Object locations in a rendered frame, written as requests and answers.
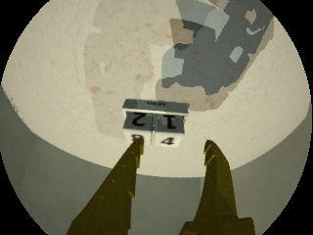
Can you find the grey cube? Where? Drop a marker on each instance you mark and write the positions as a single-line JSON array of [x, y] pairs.
[[169, 130], [138, 125]]

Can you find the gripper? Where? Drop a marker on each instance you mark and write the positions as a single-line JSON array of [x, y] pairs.
[[109, 210]]

